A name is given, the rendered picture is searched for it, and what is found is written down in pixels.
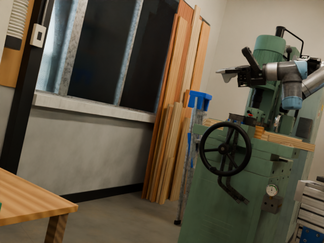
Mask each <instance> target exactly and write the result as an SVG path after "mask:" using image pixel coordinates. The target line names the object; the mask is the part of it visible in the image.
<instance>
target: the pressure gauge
mask: <svg viewBox="0 0 324 243"><path fill-rule="evenodd" d="M271 189H272V191H271ZM266 193H267V194H268V195H269V196H270V198H269V199H271V200H272V198H273V196H276V195H277V194H278V193H279V188H278V187H277V186H276V185H275V184H269V185H267V187H266Z"/></svg>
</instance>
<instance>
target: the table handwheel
mask: <svg viewBox="0 0 324 243"><path fill-rule="evenodd" d="M220 127H230V128H231V131H230V134H229V136H228V138H227V140H226V142H225V143H221V144H220V145H219V146H218V148H211V149H204V145H205V142H206V139H207V137H208V136H209V134H210V133H211V132H212V131H213V130H215V129H217V128H220ZM234 130H236V131H238V132H239V133H240V134H241V135H242V137H243V139H244V141H245V145H246V154H245V158H244V160H243V162H242V163H241V164H240V165H239V166H237V164H236V163H235V161H234V160H233V158H232V157H231V155H230V153H231V150H232V146H230V145H229V142H230V139H231V136H232V134H233V132H234ZM238 150H239V149H238V147H236V151H235V153H237V152H238ZM211 151H218V152H219V153H220V154H222V155H227V157H228V158H229V159H230V161H231V162H232V164H233V166H234V167H235V169H234V170H231V171H220V170H217V169H216V170H215V171H210V170H209V167H211V165H210V164H209V162H208V161H207V159H206V156H205V152H211ZM199 153H200V158H201V160H202V162H203V164H204V166H205V167H206V168H207V169H208V170H209V171H210V172H211V173H213V174H215V175H217V176H224V177H226V176H234V175H236V174H238V173H239V172H241V171H242V170H243V169H244V168H245V167H246V166H247V165H248V163H249V161H250V158H251V153H252V146H251V141H250V138H249V136H248V134H247V133H246V131H245V130H244V129H243V128H242V127H240V126H239V125H237V124H235V123H232V122H227V121H224V122H218V123H216V124H213V125H212V126H210V127H209V128H208V129H207V130H206V131H205V132H204V134H203V135H202V138H201V140H200V145H199Z"/></svg>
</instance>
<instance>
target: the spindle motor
mask: <svg viewBox="0 0 324 243"><path fill-rule="evenodd" d="M285 46H286V41H285V39H283V38H281V37H278V36H274V35H259V36H258V37H257V38H256V43H255V47H254V51H253V56H254V58H255V59H256V61H257V62H258V64H259V66H260V67H261V69H262V66H263V64H267V63H273V62H281V61H282V58H283V54H284V50H285ZM276 82H277V81H268V80H267V84H266V85H256V86H251V87H249V88H252V89H254V88H260V89H264V91H267V92H272V91H275V86H276Z"/></svg>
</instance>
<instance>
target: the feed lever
mask: <svg viewBox="0 0 324 243"><path fill-rule="evenodd" d="M286 52H287V61H290V53H291V52H292V48H291V47H288V48H286ZM279 111H280V112H282V113H284V115H286V114H287V113H288V112H289V110H285V109H283V108H282V103H281V104H280V108H279Z"/></svg>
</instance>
